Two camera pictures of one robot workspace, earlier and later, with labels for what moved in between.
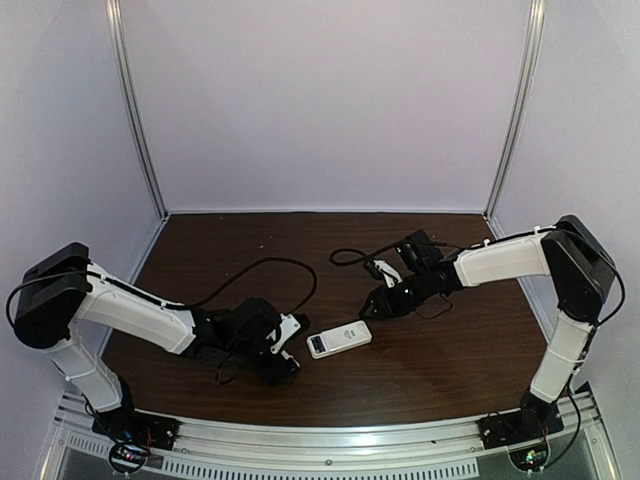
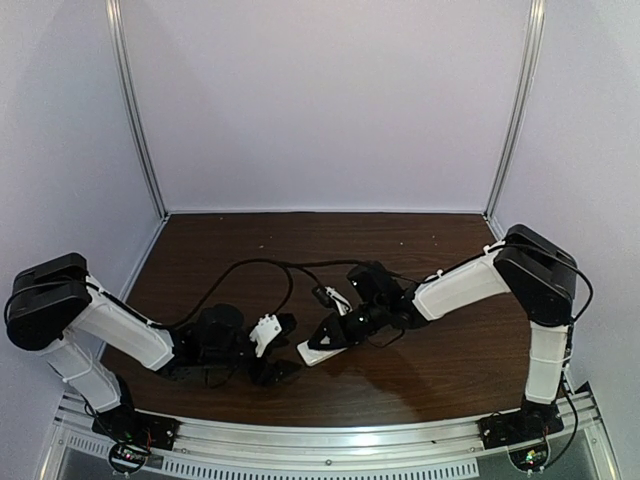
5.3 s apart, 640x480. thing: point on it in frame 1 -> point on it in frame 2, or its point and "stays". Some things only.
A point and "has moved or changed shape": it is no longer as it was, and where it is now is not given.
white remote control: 346,336 has moved or changed shape
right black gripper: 385,307 -> 339,335
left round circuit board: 128,457 stays
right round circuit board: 530,459 stays
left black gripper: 278,373 stays
